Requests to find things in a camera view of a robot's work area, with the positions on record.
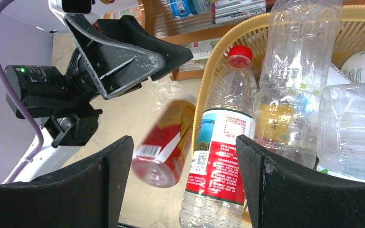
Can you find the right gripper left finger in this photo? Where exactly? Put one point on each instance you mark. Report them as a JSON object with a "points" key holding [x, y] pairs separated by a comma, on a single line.
{"points": [[86, 194]]}

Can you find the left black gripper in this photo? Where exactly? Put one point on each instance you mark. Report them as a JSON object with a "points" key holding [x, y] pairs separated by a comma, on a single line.
{"points": [[114, 56]]}

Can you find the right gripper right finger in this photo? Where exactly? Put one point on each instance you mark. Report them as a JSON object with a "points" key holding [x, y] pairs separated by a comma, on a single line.
{"points": [[283, 194]]}

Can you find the orange label bottle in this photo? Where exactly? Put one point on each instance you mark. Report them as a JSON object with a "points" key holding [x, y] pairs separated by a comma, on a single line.
{"points": [[135, 12]]}

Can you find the red label bottle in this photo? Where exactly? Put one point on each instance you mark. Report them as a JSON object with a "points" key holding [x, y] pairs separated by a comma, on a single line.
{"points": [[214, 194]]}

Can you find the brown tea bottle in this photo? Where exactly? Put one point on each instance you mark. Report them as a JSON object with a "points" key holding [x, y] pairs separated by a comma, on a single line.
{"points": [[160, 158]]}

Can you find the small clear blue-label bottle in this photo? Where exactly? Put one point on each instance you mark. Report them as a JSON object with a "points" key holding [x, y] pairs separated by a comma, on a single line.
{"points": [[341, 134]]}

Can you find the clear bottle white blue cap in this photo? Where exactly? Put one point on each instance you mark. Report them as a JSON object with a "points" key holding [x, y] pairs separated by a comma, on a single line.
{"points": [[301, 36]]}

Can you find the yellow plastic bin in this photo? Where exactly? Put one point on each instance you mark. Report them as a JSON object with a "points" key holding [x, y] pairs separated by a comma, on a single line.
{"points": [[253, 33]]}

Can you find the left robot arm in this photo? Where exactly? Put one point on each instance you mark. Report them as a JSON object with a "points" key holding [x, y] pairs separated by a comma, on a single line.
{"points": [[66, 124]]}

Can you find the white box lower shelf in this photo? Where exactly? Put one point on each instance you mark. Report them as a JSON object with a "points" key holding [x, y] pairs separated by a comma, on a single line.
{"points": [[201, 51]]}

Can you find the wooden shelf rack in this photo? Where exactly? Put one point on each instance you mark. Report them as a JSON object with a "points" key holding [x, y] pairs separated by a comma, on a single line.
{"points": [[159, 22]]}

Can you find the coloured marker pack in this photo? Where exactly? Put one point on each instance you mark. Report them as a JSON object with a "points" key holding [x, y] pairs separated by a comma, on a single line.
{"points": [[229, 11]]}

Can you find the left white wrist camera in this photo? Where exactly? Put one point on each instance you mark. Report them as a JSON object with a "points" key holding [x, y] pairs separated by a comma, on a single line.
{"points": [[60, 8]]}

